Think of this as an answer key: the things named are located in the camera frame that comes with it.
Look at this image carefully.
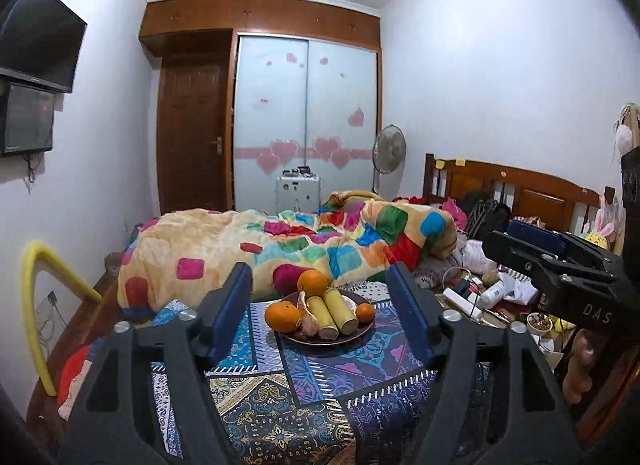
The pale pink pouch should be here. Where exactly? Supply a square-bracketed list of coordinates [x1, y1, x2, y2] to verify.
[462, 240, 494, 274]

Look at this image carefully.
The small round bowl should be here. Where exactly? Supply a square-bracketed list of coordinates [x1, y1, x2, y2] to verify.
[525, 312, 554, 337]

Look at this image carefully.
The person's right hand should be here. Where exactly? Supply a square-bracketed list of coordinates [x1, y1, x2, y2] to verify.
[563, 330, 599, 404]

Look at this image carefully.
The black striped bag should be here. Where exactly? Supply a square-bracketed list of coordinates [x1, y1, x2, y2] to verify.
[457, 190, 514, 241]

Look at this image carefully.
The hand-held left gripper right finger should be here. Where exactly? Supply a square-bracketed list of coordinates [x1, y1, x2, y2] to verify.
[387, 262, 584, 465]

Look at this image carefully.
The white plastic bottle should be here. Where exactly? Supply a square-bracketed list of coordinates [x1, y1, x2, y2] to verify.
[475, 279, 506, 310]

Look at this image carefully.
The grey patterned cloth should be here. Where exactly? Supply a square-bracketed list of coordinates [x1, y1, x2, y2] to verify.
[412, 265, 466, 291]

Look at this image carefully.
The small black framed screen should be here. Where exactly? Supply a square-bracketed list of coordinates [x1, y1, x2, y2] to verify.
[0, 82, 56, 157]

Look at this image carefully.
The large orange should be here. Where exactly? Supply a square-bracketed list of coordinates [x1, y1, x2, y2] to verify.
[297, 269, 331, 299]
[265, 301, 303, 334]

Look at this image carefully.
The black wall television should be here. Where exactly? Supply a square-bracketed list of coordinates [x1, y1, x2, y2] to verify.
[0, 0, 89, 94]

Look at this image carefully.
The standing fan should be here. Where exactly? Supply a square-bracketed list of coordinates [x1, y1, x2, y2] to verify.
[371, 125, 408, 196]

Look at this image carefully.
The yellow sugarcane piece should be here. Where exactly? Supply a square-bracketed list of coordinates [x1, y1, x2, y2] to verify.
[306, 296, 337, 340]
[323, 289, 359, 335]

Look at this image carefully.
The wooden headboard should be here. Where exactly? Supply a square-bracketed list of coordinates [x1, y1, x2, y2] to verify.
[422, 153, 616, 236]

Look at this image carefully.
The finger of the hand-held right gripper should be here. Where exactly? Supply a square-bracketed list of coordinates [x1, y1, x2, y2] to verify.
[507, 219, 621, 266]
[482, 229, 617, 291]

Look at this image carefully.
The wooden wardrobe with frosted doors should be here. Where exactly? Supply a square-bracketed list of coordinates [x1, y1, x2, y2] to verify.
[139, 0, 384, 214]

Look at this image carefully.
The wall hanging ornament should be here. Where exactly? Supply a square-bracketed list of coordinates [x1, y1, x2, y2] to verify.
[612, 102, 640, 166]

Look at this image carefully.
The dark brown plate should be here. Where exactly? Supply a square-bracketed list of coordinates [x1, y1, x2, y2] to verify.
[274, 287, 377, 346]

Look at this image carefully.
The colourful patchwork blanket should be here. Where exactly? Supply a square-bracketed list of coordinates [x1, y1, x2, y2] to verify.
[117, 190, 459, 324]

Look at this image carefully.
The yellow foam tube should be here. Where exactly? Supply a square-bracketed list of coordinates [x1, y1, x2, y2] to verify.
[20, 241, 104, 398]

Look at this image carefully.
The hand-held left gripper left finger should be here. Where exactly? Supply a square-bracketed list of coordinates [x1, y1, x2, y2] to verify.
[57, 261, 253, 465]

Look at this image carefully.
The blue purple patterned cloth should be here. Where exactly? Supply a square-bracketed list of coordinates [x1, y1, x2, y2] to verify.
[57, 280, 507, 465]

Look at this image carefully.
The yellow bunny plush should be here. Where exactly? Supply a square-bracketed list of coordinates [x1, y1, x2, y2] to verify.
[582, 195, 619, 251]

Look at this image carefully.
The red cloth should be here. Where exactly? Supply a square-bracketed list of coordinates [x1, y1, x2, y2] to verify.
[57, 345, 94, 406]

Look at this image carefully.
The white power strip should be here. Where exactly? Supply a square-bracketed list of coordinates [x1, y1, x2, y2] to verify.
[442, 287, 484, 320]

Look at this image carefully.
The pink cloth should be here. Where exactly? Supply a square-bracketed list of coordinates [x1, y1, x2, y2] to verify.
[442, 197, 469, 231]

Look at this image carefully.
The brown wooden door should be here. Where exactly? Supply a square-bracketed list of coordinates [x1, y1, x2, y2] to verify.
[156, 57, 234, 216]

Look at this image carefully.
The white box appliance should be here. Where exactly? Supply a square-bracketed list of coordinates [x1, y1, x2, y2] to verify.
[275, 167, 322, 214]

